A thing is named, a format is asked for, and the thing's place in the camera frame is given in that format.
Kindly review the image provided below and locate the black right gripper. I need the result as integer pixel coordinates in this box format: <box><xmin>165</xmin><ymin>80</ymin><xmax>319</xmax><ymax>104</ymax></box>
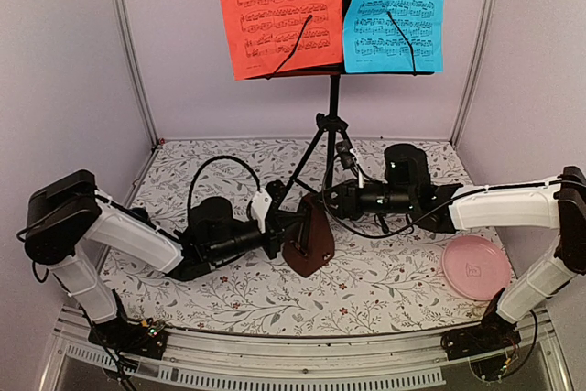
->
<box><xmin>310</xmin><ymin>179</ymin><xmax>415</xmax><ymax>222</ymax></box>

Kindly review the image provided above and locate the brown wooden metronome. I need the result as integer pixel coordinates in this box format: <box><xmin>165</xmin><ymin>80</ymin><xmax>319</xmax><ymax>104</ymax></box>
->
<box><xmin>283</xmin><ymin>194</ymin><xmax>335</xmax><ymax>277</ymax></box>

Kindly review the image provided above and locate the black music stand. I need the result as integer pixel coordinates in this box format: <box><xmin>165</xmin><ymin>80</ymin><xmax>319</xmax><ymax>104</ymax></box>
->
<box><xmin>263</xmin><ymin>0</ymin><xmax>436</xmax><ymax>213</ymax></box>

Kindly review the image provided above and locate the red sheet music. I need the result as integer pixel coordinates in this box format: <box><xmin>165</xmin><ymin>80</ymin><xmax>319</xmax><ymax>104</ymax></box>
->
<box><xmin>221</xmin><ymin>0</ymin><xmax>343</xmax><ymax>81</ymax></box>

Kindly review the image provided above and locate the blue sheet music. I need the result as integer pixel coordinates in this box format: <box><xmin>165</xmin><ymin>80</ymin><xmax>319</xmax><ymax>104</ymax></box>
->
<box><xmin>343</xmin><ymin>0</ymin><xmax>444</xmax><ymax>75</ymax></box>

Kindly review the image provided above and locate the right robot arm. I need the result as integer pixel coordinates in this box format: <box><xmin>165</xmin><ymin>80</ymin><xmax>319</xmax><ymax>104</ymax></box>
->
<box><xmin>320</xmin><ymin>142</ymin><xmax>585</xmax><ymax>351</ymax></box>

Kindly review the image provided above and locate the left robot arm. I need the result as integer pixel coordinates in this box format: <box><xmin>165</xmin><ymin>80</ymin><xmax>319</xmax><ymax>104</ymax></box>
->
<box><xmin>16</xmin><ymin>169</ymin><xmax>304</xmax><ymax>357</ymax></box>

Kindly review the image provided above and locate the dark blue mug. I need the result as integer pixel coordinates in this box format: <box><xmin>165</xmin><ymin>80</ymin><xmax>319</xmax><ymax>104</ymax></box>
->
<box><xmin>129</xmin><ymin>207</ymin><xmax>149</xmax><ymax>223</ymax></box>

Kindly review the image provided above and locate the pink plastic plate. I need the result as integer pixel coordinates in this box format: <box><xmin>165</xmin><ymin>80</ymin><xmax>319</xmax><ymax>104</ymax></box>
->
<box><xmin>440</xmin><ymin>235</ymin><xmax>512</xmax><ymax>301</ymax></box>

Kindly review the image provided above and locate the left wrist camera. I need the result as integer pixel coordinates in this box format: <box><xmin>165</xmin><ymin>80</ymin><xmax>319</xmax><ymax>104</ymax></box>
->
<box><xmin>248</xmin><ymin>179</ymin><xmax>285</xmax><ymax>234</ymax></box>

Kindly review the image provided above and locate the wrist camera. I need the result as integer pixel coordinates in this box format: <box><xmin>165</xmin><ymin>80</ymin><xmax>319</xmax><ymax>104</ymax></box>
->
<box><xmin>248</xmin><ymin>179</ymin><xmax>285</xmax><ymax>234</ymax></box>
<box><xmin>335</xmin><ymin>140</ymin><xmax>365</xmax><ymax>189</ymax></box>

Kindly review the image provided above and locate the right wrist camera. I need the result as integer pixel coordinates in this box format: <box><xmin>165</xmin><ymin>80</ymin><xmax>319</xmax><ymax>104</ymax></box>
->
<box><xmin>335</xmin><ymin>140</ymin><xmax>365</xmax><ymax>189</ymax></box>

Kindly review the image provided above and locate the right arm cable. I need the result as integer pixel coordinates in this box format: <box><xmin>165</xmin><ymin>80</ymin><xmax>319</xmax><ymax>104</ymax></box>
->
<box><xmin>320</xmin><ymin>152</ymin><xmax>564</xmax><ymax>239</ymax></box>

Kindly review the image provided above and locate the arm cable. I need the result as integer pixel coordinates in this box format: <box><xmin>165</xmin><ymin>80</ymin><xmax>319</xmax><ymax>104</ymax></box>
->
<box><xmin>189</xmin><ymin>156</ymin><xmax>262</xmax><ymax>223</ymax></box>
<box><xmin>320</xmin><ymin>152</ymin><xmax>564</xmax><ymax>239</ymax></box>

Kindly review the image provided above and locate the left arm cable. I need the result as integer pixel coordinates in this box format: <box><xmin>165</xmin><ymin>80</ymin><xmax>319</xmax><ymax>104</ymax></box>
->
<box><xmin>189</xmin><ymin>156</ymin><xmax>262</xmax><ymax>223</ymax></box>

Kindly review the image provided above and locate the front aluminium rail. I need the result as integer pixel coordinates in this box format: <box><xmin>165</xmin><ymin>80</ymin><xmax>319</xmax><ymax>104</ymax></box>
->
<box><xmin>35</xmin><ymin>301</ymin><xmax>584</xmax><ymax>390</ymax></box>

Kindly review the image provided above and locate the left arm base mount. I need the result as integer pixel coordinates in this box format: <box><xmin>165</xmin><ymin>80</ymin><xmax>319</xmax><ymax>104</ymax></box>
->
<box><xmin>88</xmin><ymin>318</ymin><xmax>168</xmax><ymax>360</ymax></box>

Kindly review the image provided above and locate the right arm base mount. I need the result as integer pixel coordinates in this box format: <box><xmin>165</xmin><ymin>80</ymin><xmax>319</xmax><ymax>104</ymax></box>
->
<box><xmin>440</xmin><ymin>322</ymin><xmax>521</xmax><ymax>383</ymax></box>

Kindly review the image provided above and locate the right aluminium frame post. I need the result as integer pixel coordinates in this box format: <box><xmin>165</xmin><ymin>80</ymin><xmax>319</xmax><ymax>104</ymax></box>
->
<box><xmin>450</xmin><ymin>0</ymin><xmax>497</xmax><ymax>149</ymax></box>

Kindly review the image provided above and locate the aluminium frame post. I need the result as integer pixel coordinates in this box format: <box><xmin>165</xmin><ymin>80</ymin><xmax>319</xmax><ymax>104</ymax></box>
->
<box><xmin>112</xmin><ymin>0</ymin><xmax>159</xmax><ymax>149</ymax></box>
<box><xmin>450</xmin><ymin>0</ymin><xmax>497</xmax><ymax>149</ymax></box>

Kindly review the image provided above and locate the left aluminium frame post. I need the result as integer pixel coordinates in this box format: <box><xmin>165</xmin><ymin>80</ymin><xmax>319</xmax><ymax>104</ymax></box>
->
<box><xmin>112</xmin><ymin>0</ymin><xmax>159</xmax><ymax>149</ymax></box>

